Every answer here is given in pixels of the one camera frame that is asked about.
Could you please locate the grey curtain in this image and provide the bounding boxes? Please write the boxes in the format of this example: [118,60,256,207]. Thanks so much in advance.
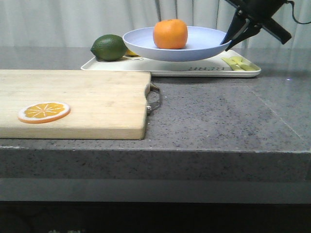
[0,0,311,50]

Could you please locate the metal cutting board handle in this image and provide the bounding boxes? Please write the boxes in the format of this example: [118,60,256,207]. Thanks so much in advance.
[146,83,162,115]

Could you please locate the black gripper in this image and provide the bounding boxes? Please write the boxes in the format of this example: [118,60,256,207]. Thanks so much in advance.
[221,0,292,50]

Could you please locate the dark green avocado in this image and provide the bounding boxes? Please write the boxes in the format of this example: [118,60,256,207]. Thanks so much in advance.
[90,34,127,62]

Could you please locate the yellow-green vegetable strips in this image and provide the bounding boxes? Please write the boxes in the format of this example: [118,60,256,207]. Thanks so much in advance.
[221,56,258,71]

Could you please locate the light blue plate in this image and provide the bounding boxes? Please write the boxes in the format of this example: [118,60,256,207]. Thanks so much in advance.
[122,26,232,62]

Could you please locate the yellow lemon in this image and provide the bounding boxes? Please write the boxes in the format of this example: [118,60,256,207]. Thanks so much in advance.
[125,49,139,57]

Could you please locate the white rectangular tray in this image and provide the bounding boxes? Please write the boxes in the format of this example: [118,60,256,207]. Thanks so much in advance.
[81,50,261,78]

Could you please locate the orange fruit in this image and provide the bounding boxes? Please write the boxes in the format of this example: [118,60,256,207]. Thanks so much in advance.
[153,19,188,49]

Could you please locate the wooden cutting board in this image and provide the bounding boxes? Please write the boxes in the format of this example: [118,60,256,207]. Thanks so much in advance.
[0,69,151,139]

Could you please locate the orange slice coaster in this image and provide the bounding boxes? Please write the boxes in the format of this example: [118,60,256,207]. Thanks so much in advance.
[18,101,70,124]

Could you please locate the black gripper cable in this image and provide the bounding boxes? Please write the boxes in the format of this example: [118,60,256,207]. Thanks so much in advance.
[286,0,311,25]

